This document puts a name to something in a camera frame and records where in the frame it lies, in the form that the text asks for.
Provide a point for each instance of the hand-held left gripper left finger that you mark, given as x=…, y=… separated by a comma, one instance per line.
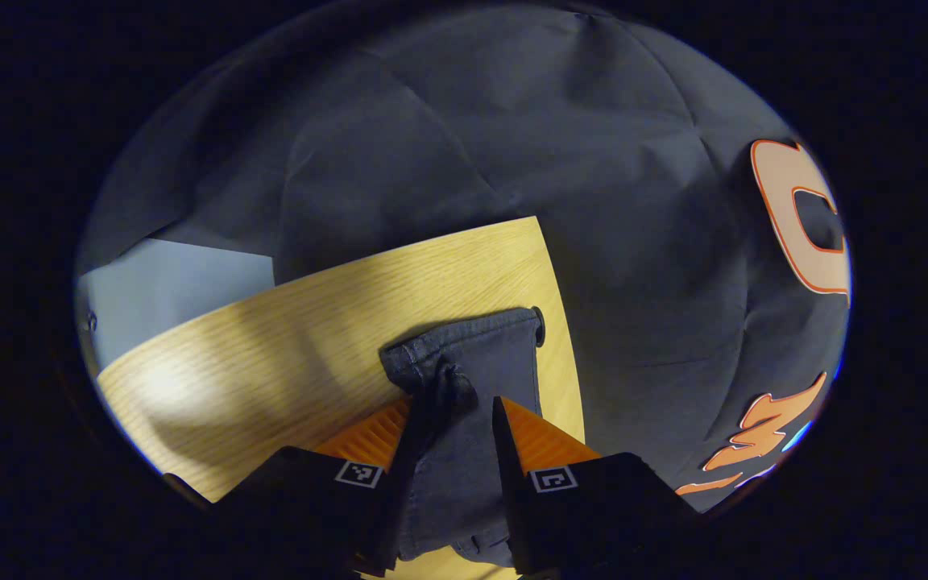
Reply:
x=408, y=475

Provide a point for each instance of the dark blue jeans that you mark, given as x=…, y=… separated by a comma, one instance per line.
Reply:
x=472, y=354

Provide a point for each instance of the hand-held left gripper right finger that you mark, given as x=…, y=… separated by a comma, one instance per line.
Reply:
x=512, y=483

